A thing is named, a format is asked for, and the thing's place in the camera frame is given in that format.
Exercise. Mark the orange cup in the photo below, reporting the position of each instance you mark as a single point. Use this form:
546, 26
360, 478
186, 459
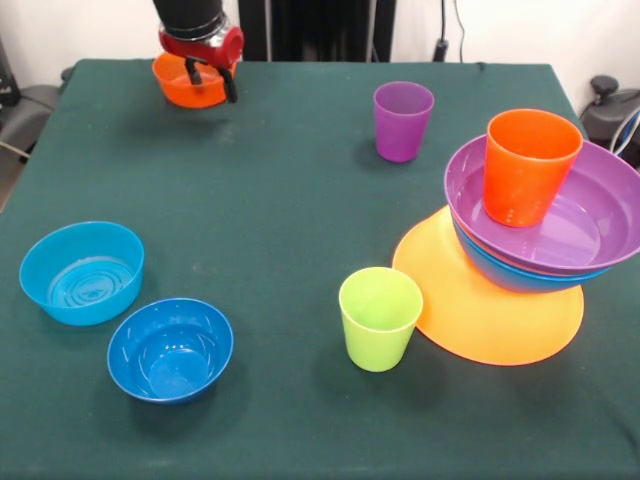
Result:
525, 180

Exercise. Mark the large light blue bowl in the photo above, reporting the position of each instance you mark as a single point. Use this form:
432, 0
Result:
500, 277

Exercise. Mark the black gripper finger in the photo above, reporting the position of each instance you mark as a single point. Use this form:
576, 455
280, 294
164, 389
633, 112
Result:
193, 72
229, 85

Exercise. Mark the dark blue bowl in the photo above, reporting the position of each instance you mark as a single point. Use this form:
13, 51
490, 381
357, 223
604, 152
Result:
170, 360

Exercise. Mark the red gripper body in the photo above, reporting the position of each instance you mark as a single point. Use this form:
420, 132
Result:
210, 52

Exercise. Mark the purple cup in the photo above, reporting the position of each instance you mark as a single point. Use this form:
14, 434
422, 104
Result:
400, 140

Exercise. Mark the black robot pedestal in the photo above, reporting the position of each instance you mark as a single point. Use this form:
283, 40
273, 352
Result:
320, 25

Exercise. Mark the purple bowl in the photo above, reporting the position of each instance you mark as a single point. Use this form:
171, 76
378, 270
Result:
600, 200

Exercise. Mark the green cup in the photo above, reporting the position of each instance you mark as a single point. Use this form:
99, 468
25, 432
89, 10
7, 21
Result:
375, 350

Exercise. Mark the large yellow-orange bowl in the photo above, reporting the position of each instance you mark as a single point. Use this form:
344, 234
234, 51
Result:
500, 330

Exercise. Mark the flat-bottomed light blue bowl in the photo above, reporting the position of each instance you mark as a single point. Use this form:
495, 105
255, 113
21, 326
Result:
35, 280

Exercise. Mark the small orange bowl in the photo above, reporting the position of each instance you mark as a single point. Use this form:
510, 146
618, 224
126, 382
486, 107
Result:
185, 97

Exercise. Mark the dark green tablecloth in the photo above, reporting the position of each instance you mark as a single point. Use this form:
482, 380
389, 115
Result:
200, 440

